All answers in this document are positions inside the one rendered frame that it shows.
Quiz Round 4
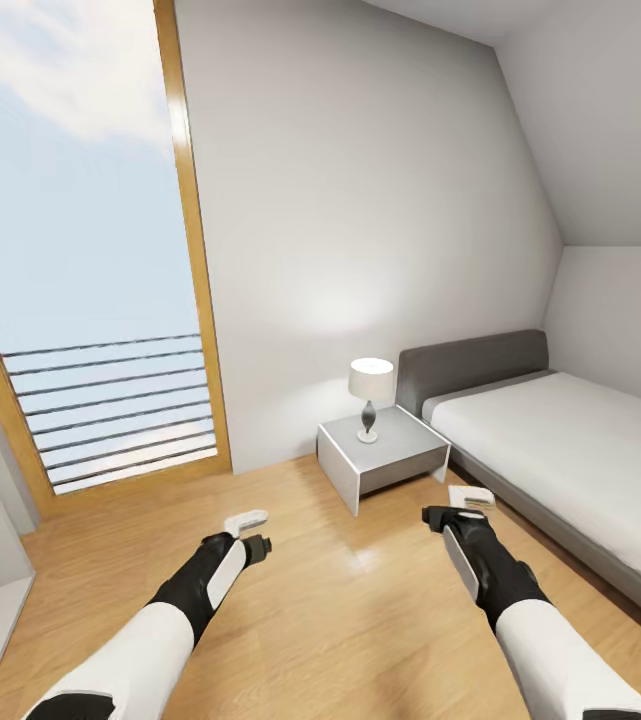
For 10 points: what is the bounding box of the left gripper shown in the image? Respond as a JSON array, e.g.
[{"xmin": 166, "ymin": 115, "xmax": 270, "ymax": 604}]
[{"xmin": 241, "ymin": 534, "xmax": 272, "ymax": 569}]

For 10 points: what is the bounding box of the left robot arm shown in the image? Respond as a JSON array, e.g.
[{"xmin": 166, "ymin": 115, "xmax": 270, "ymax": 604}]
[{"xmin": 21, "ymin": 510, "xmax": 272, "ymax": 720}]

